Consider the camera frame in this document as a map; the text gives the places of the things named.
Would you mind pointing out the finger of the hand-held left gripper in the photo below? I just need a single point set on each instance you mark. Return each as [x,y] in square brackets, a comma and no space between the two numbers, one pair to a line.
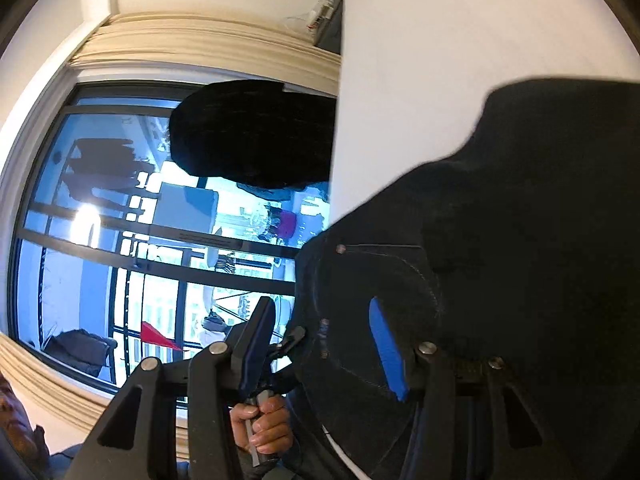
[290,342]

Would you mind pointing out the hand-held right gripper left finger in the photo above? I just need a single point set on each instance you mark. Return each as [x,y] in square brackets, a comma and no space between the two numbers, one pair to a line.
[252,355]

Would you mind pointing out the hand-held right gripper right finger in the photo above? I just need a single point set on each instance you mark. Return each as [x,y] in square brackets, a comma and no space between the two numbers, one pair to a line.
[387,350]

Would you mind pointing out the black denim pants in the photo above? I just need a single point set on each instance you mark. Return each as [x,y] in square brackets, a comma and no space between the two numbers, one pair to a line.
[500,210]

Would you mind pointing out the person's left hand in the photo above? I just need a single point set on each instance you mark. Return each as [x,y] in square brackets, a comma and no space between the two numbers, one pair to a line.
[272,425]

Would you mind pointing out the red flag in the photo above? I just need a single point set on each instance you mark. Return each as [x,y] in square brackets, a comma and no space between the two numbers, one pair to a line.
[155,336]

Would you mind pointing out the large glass window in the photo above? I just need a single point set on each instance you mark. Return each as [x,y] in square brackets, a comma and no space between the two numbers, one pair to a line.
[75,270]

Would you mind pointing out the cream curtain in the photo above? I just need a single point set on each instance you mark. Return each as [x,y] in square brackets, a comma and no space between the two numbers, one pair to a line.
[200,45]
[55,385]

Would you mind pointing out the black hanging coat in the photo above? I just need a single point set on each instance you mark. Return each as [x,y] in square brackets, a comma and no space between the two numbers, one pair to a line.
[250,135]

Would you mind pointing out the person's head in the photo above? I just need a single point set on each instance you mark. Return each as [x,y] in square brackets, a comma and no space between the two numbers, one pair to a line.
[17,420]

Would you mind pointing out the bed with white sheet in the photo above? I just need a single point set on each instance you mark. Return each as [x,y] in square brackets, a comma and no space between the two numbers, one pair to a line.
[425,85]

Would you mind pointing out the grey nightstand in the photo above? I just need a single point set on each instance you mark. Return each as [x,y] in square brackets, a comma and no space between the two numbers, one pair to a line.
[331,35]

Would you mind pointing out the clear acrylic organizer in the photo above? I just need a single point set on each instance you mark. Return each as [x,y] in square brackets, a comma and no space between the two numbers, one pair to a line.
[320,12]

